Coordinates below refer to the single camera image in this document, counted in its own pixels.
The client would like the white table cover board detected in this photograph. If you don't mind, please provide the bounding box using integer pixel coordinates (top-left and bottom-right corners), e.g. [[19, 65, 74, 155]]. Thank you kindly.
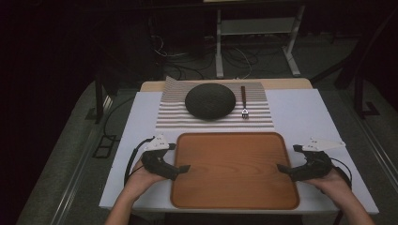
[[99, 87, 380, 216]]

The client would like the dark metal stand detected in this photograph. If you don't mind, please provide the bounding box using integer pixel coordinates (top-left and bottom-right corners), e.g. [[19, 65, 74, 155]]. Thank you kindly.
[[84, 69, 114, 125], [332, 8, 398, 120]]

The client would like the fork with wooden handle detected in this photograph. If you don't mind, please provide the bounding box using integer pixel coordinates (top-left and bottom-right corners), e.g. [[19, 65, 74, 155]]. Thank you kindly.
[[239, 85, 251, 120]]

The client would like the person's left hand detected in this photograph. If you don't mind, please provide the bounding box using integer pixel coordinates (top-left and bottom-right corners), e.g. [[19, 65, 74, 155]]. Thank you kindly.
[[123, 157, 167, 201]]

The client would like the grey metal stand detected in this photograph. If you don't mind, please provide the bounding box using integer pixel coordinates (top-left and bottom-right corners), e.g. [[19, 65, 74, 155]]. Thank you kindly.
[[214, 4, 307, 80]]

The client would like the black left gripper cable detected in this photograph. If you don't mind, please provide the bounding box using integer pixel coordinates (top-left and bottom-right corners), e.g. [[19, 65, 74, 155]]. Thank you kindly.
[[123, 136, 156, 188]]

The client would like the striped placemat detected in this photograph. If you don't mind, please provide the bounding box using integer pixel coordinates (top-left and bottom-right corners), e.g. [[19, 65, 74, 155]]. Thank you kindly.
[[155, 75, 276, 130]]

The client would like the person's right hand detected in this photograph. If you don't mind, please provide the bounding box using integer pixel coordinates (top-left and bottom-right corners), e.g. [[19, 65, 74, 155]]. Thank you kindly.
[[301, 168, 349, 196]]

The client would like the dark round plate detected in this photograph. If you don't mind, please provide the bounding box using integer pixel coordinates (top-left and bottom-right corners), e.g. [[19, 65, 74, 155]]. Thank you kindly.
[[184, 82, 237, 121]]

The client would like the brown wooden tray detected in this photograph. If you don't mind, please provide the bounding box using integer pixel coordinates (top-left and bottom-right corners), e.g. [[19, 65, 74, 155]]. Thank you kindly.
[[170, 131, 301, 211]]

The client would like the tangle of floor cables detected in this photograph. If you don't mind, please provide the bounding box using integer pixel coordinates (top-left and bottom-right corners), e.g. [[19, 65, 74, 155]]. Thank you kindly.
[[149, 33, 256, 81]]

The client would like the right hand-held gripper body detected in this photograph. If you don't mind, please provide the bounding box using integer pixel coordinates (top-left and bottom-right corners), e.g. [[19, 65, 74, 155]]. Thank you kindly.
[[300, 136, 347, 182]]

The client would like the light wooden table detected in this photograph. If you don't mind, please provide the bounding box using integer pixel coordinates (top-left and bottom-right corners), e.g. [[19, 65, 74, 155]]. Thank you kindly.
[[139, 77, 314, 93]]

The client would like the black floor cable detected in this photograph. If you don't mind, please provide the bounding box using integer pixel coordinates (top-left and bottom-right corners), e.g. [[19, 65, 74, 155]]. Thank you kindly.
[[102, 96, 136, 143]]

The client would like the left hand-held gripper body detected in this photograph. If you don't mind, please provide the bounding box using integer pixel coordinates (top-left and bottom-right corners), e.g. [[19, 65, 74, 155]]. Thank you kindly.
[[140, 134, 173, 176]]

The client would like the black floor bracket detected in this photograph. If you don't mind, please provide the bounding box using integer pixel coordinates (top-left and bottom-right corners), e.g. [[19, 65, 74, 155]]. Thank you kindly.
[[92, 134, 118, 159]]

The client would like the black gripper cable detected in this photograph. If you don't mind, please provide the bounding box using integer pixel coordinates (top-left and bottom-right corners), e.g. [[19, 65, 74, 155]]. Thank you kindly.
[[123, 136, 156, 188], [329, 157, 354, 190]]

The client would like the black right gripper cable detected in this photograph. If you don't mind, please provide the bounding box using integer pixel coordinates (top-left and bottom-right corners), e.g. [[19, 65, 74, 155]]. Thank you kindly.
[[329, 157, 354, 190]]

